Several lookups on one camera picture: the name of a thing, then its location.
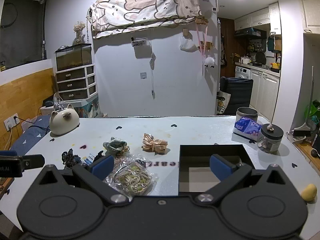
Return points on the dried flower bouquet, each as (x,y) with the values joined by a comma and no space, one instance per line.
(80,31)

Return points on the white wall switch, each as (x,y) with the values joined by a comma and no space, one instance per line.
(143,75)

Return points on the cartoon print tote bag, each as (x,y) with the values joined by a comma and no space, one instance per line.
(222,103)

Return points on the clear acrylic wall box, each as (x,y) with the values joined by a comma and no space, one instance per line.
(138,41)

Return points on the white upper kitchen cabinets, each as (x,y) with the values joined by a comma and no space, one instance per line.
(255,17)

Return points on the white wall outlet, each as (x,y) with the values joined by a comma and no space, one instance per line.
(11,122)

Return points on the white lower kitchen cabinets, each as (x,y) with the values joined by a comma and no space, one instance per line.
(265,90)

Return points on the dark blue scrunchie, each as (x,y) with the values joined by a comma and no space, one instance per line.
(71,158)

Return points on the white hanging bag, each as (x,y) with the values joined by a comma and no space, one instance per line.
(186,44)

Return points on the blue white tissue pack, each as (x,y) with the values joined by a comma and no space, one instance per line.
(246,128)

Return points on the black box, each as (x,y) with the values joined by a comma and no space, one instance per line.
(215,155)

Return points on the glass fish tank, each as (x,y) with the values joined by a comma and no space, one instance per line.
(73,57)

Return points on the printed cartoon blanket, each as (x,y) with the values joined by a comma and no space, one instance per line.
(147,8)

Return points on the yellow lemon-shaped toy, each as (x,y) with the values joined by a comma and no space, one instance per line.
(308,193)

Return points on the white kitchen cabinets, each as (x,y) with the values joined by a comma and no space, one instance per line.
(265,90)
(255,17)

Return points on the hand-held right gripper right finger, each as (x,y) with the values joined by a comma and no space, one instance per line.
(220,167)

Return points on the glass jar with black lid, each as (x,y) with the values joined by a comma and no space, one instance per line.
(271,140)

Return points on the dark window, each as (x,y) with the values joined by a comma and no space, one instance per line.
(22,30)

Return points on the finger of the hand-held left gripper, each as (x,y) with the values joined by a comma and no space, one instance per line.
(33,161)

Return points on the white ceramic cat figurine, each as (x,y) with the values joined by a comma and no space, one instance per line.
(64,121)

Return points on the white blue medicine sachet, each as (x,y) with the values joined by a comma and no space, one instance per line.
(88,160)

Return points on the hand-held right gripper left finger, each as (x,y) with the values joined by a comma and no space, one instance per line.
(102,167)

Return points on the white sheep plush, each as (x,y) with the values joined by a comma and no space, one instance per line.
(209,62)

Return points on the green plastic bag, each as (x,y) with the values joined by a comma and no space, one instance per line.
(313,110)

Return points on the blue patterned bed sheet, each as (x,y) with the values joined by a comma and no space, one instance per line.
(30,133)

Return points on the black range hood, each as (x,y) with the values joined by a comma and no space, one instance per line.
(250,33)

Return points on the white drawer unit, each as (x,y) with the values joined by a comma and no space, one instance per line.
(76,82)

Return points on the round metal tin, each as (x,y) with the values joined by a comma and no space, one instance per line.
(247,113)

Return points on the white washing machine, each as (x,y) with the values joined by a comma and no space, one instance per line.
(243,73)

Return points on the green scrunchie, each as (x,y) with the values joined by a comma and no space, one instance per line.
(116,145)

